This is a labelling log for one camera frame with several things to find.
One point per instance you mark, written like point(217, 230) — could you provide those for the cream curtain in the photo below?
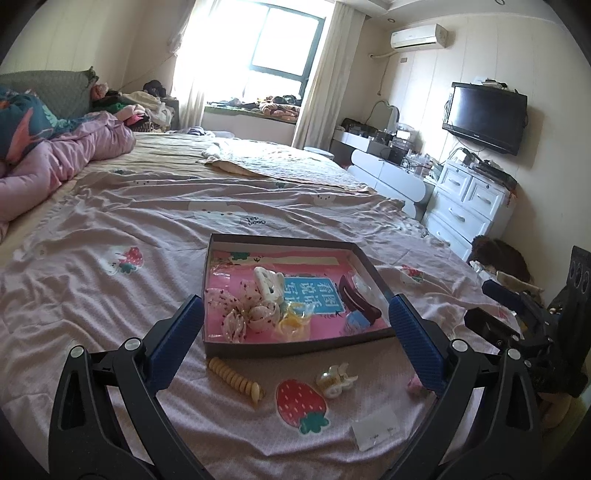
point(328, 83)

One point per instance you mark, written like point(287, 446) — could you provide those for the white vanity desk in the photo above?
point(388, 175)

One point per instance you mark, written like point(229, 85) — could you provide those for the grey headboard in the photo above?
point(51, 90)

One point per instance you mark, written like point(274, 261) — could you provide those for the window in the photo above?
point(258, 41)

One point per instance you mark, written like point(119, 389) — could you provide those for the black set-top box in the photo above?
point(494, 168)

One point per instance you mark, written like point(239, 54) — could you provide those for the blue hair clip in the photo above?
point(358, 323)

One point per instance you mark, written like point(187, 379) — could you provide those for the beige bag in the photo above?
point(517, 281)

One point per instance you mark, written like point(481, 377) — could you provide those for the white polka dot scrunchie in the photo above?
point(258, 316)

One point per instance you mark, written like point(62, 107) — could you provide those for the white air conditioner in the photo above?
point(418, 37)

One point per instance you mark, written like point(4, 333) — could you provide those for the black flat television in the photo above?
point(485, 117)

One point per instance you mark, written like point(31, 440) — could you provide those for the maroon hair claw clip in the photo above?
point(358, 300)

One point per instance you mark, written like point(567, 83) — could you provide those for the small white claw clip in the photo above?
point(332, 383)

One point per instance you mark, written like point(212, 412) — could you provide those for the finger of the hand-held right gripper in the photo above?
point(505, 297)
point(491, 330)

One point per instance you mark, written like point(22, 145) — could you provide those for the shallow cardboard box pink lining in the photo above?
point(323, 330)

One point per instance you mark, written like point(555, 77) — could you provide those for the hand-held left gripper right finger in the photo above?
point(415, 344)

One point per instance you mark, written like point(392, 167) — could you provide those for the cream hair claw clip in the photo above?
point(270, 284)

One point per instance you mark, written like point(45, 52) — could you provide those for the pink printed bed sheet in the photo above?
point(138, 221)

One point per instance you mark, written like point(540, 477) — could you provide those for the brown furry thing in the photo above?
point(501, 256)

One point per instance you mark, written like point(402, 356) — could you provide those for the beige blanket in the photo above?
point(286, 164)

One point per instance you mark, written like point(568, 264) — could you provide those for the white dresser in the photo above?
point(466, 207)

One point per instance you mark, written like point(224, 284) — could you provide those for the clothes on window sill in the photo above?
point(277, 107)

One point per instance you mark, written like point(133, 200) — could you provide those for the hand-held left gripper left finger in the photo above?
point(178, 337)

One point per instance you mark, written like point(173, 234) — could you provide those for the sheer white curtain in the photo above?
point(191, 78)

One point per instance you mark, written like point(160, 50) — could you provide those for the vanity mirror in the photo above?
point(385, 117)

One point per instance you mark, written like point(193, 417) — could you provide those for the white round stool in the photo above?
point(319, 153)

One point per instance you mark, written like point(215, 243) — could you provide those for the pink and teal floral quilt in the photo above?
point(69, 152)

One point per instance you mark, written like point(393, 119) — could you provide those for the white card packet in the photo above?
point(376, 429)

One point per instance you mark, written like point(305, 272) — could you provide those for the pile of clothes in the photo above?
point(138, 108)

